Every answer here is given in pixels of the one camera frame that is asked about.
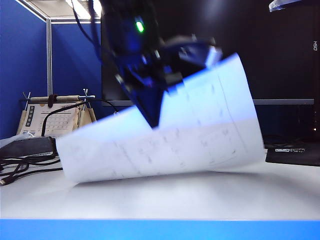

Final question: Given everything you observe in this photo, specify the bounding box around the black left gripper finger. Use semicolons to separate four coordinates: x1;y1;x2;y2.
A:
128;83;165;130
162;35;224;76

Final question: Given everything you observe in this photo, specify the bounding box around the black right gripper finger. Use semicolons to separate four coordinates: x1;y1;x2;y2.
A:
268;0;301;13

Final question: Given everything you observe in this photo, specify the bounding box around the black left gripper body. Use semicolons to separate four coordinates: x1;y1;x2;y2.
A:
113;37;185;97

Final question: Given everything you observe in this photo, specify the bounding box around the white handwritten paper sheet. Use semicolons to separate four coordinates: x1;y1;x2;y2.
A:
55;52;267;186

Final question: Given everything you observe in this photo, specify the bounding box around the black computer monitor silver chin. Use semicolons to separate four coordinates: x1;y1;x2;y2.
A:
101;0;316;107

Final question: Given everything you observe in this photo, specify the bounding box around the black monitor with HSO print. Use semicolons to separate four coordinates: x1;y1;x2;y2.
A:
298;11;320;141

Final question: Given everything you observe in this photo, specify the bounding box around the beige canvas desk calendar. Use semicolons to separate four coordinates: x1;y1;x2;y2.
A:
16;87;99;140

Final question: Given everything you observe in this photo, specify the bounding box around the black power adapter brick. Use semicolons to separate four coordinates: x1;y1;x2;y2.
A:
0;136;58;159

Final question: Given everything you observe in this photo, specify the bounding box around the black mouse pad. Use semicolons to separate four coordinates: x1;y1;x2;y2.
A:
264;143;320;167

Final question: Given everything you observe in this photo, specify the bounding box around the translucent plastic bag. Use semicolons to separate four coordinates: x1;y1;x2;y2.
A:
0;134;30;150

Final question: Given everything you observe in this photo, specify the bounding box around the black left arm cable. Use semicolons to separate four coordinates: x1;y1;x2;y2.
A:
70;0;104;62

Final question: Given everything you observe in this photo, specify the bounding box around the silver partition top rail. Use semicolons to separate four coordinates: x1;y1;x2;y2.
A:
17;0;103;25

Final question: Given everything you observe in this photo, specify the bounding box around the silver partition post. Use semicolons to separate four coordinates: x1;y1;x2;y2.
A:
46;17;54;100

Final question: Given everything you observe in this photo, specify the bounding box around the black cable with white tag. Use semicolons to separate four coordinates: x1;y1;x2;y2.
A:
41;99;120;137

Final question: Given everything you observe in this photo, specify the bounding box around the black power cord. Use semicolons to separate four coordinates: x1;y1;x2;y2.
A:
0;152;65;176

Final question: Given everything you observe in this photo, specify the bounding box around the black cable with usb plug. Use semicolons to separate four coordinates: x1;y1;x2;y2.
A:
0;163;35;187

